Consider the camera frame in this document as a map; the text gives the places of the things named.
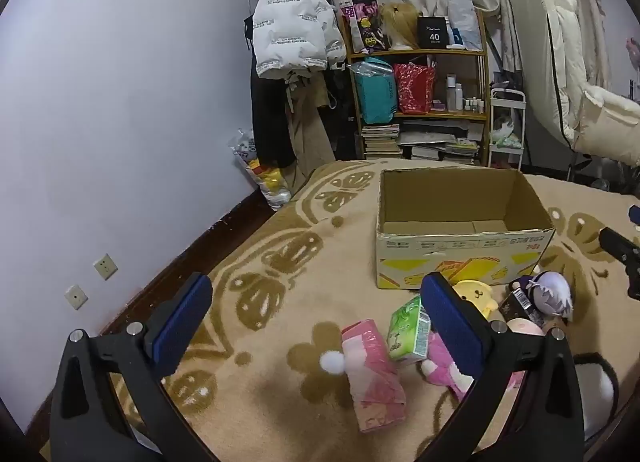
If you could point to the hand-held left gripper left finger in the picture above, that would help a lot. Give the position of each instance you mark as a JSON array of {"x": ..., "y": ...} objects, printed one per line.
[{"x": 182, "y": 327}]

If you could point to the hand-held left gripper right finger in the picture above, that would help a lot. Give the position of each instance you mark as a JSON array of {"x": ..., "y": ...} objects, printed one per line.
[{"x": 450, "y": 327}]

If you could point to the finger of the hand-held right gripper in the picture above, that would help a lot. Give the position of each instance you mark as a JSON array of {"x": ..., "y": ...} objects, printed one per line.
[{"x": 620, "y": 249}]

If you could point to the pink plush bear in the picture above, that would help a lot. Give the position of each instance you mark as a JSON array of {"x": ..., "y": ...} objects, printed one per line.
[{"x": 445, "y": 367}]

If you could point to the green tissue pack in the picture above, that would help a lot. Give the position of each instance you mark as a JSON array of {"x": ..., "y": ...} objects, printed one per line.
[{"x": 410, "y": 334}]

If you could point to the pink tissue pack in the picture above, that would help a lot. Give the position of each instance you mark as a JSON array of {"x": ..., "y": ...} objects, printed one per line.
[{"x": 375, "y": 377}]

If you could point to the purple-haired plush doll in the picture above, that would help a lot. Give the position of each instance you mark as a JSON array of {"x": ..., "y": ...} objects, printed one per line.
[{"x": 542, "y": 297}]

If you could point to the printed cardboard box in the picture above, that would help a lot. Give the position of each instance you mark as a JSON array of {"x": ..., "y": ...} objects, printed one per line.
[{"x": 450, "y": 222}]

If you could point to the white pompom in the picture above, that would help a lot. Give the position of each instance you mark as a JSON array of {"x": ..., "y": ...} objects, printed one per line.
[{"x": 331, "y": 363}]

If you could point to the yellow plush toy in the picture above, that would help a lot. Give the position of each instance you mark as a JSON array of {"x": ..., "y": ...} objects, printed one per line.
[{"x": 475, "y": 297}]

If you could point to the peach plush toy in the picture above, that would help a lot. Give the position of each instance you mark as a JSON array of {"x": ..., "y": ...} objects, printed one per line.
[{"x": 525, "y": 327}]

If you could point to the beige flower printed blanket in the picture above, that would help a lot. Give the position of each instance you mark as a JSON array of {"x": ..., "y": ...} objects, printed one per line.
[{"x": 310, "y": 252}]

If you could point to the light green pack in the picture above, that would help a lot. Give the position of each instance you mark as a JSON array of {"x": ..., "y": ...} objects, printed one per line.
[{"x": 507, "y": 141}]

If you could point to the white and brown plush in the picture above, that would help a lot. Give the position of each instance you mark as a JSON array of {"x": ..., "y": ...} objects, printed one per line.
[{"x": 502, "y": 124}]

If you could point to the clear plastic bag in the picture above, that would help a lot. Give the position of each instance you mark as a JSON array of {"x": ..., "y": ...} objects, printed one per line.
[{"x": 260, "y": 167}]

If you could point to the large pile of books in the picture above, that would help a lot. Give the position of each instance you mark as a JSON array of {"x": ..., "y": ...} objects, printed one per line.
[{"x": 440, "y": 142}]

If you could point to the white trolley cart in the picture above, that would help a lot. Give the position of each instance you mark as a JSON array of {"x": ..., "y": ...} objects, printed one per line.
[{"x": 507, "y": 97}]

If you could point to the white padded chair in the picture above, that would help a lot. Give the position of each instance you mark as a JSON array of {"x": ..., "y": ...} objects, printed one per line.
[{"x": 565, "y": 67}]

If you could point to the small pile of books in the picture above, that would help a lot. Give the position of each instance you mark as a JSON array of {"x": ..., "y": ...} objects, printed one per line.
[{"x": 381, "y": 142}]

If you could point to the row of small bottles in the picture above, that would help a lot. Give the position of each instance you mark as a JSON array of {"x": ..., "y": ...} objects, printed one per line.
[{"x": 475, "y": 104}]

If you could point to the short white bottle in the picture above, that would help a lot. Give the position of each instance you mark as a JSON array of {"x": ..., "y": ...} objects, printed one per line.
[{"x": 459, "y": 97}]

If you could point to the black coat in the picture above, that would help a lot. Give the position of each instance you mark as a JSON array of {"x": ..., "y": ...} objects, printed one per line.
[{"x": 270, "y": 117}]

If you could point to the tall white bottle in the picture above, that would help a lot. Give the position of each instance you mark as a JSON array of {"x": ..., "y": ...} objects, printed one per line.
[{"x": 451, "y": 92}]

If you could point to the red patterned bag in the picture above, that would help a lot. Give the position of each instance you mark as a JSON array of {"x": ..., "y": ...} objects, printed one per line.
[{"x": 414, "y": 89}]

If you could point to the teal bag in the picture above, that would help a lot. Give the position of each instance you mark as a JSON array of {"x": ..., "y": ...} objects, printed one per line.
[{"x": 377, "y": 94}]

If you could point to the beige coat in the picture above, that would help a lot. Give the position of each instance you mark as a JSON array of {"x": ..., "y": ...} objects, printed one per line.
[{"x": 310, "y": 117}]

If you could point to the wooden shelf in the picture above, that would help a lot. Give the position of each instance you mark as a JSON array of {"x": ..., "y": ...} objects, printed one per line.
[{"x": 415, "y": 54}]

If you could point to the white paper bag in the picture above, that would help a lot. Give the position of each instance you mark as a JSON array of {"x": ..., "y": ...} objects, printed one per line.
[{"x": 462, "y": 17}]

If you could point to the black box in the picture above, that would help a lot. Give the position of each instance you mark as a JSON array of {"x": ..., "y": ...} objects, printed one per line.
[{"x": 434, "y": 32}]

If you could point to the blonde wig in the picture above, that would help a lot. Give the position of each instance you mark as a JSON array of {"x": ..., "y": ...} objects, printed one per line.
[{"x": 400, "y": 24}]

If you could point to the purple and black printed bags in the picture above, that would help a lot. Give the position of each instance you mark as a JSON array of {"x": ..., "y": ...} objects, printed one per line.
[{"x": 362, "y": 22}]

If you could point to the white puffer jacket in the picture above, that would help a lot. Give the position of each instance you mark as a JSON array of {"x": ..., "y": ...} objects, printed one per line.
[{"x": 290, "y": 27}]

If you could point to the white wall outlet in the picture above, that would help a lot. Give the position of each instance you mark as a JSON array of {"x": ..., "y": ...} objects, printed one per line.
[
  {"x": 105, "y": 266},
  {"x": 75, "y": 297}
]

